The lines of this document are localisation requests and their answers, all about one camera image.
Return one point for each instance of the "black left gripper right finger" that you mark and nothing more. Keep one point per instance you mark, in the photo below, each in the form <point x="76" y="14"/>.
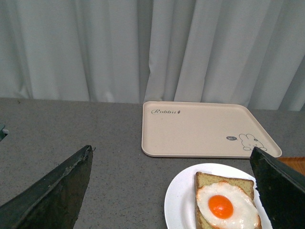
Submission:
<point x="281" y="190"/>

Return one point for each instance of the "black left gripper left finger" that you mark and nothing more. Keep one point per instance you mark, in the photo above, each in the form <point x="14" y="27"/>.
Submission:
<point x="53" y="202"/>

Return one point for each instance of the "white round plate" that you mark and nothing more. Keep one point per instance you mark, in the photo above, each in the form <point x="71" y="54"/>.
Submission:
<point x="179" y="204"/>

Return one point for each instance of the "wooden brown tray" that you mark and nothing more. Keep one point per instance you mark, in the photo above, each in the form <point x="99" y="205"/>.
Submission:
<point x="297" y="163"/>

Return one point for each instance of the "fried egg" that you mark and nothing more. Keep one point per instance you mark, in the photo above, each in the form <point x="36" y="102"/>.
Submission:
<point x="225" y="206"/>

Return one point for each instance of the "bottom bread slice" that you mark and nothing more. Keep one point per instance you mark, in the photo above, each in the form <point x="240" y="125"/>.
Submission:
<point x="202" y="179"/>

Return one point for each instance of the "beige rabbit tray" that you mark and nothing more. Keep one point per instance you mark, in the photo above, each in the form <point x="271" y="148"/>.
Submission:
<point x="184" y="129"/>

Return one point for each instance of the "grey-white curtain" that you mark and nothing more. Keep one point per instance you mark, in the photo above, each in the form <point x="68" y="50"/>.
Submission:
<point x="247" y="52"/>

